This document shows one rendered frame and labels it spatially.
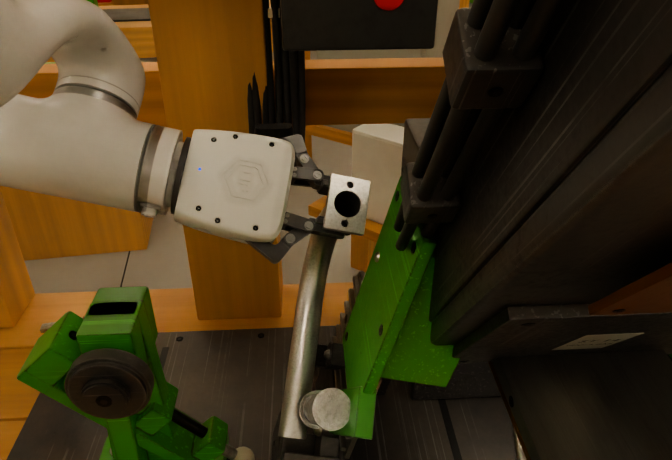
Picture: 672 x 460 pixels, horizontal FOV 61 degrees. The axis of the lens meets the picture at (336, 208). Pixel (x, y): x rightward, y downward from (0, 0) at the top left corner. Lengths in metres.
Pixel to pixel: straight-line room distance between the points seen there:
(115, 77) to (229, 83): 0.24
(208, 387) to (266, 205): 0.39
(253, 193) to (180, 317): 0.51
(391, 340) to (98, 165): 0.29
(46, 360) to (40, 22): 0.30
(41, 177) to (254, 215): 0.18
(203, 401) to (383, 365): 0.37
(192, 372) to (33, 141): 0.45
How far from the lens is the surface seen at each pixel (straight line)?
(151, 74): 0.89
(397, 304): 0.48
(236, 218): 0.53
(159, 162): 0.53
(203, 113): 0.80
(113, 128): 0.54
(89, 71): 0.57
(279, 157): 0.55
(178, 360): 0.90
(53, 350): 0.59
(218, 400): 0.84
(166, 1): 0.77
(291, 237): 0.55
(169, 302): 1.04
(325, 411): 0.56
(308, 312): 0.66
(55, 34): 0.47
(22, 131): 0.55
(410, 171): 0.39
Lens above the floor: 1.52
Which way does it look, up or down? 30 degrees down
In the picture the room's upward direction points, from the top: straight up
